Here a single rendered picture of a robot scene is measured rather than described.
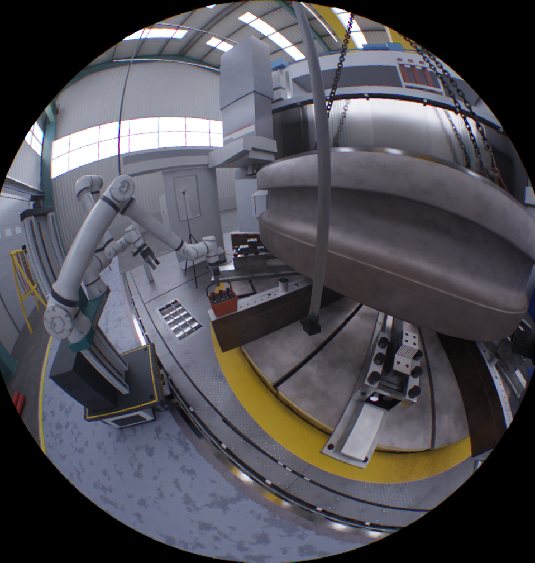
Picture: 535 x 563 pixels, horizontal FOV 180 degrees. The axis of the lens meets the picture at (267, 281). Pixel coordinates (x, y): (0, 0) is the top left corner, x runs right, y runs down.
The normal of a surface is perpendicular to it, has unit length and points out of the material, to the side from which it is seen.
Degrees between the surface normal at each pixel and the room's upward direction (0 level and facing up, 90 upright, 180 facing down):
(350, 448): 0
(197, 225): 90
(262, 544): 0
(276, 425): 0
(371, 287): 90
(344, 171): 90
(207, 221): 90
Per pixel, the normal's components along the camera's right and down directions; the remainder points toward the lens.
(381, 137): -0.63, 0.42
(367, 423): -0.04, -0.86
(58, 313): 0.82, 0.28
